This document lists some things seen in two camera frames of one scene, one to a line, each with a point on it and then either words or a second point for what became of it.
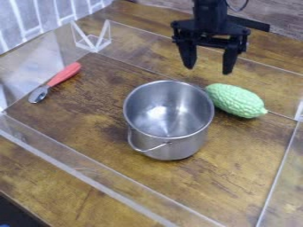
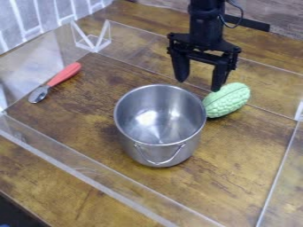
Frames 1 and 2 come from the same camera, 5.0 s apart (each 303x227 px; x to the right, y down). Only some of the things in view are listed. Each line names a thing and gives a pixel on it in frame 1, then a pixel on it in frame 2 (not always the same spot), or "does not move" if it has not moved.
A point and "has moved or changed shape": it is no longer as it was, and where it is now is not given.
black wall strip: x=248 y=23 does not move
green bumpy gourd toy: x=235 y=101 has moved or changed shape
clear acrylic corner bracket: x=92 y=43 does not move
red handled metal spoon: x=39 y=95 does not move
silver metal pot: x=167 y=114 has moved or changed shape
